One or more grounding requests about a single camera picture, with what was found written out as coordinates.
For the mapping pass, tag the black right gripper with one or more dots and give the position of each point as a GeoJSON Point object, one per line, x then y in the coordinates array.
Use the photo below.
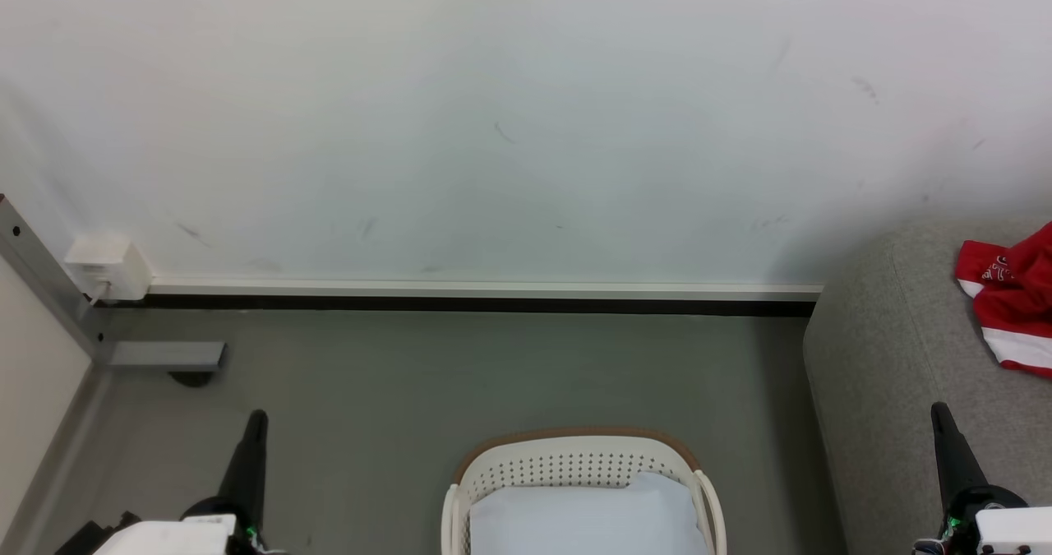
{"type": "Point", "coordinates": [966, 510]}

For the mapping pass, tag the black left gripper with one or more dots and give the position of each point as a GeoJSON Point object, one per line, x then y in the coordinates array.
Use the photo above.
{"type": "Point", "coordinates": [246, 522]}

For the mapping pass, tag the red and white striped garment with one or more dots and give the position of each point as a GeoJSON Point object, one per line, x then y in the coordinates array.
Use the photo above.
{"type": "Point", "coordinates": [1015, 300]}

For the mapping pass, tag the cream perforated laundry basket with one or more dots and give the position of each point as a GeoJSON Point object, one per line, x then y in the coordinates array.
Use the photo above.
{"type": "Point", "coordinates": [575, 456]}

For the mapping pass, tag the grey fabric sofa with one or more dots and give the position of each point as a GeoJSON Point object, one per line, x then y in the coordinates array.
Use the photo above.
{"type": "Point", "coordinates": [888, 374]}

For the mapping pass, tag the black and white baseboard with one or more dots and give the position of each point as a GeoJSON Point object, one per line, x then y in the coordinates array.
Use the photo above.
{"type": "Point", "coordinates": [493, 296]}

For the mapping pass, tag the white cloth garment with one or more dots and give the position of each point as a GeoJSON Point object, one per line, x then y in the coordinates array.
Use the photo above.
{"type": "Point", "coordinates": [583, 518]}

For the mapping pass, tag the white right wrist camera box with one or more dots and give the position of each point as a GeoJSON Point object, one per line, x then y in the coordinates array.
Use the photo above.
{"type": "Point", "coordinates": [1015, 532]}

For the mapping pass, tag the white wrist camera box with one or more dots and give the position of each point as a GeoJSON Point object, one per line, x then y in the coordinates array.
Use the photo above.
{"type": "Point", "coordinates": [173, 537]}
{"type": "Point", "coordinates": [1015, 532]}

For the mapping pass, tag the black round frame foot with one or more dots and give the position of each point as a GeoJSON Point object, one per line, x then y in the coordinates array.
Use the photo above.
{"type": "Point", "coordinates": [192, 378]}

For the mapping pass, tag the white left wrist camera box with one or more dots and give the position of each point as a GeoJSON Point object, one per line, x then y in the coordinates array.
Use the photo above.
{"type": "Point", "coordinates": [173, 537]}

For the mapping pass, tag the white wall socket box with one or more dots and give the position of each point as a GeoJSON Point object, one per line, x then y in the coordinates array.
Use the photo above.
{"type": "Point", "coordinates": [107, 263]}

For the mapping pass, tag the grey metal frame post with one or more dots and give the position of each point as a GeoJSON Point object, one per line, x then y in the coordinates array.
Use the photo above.
{"type": "Point", "coordinates": [49, 279]}

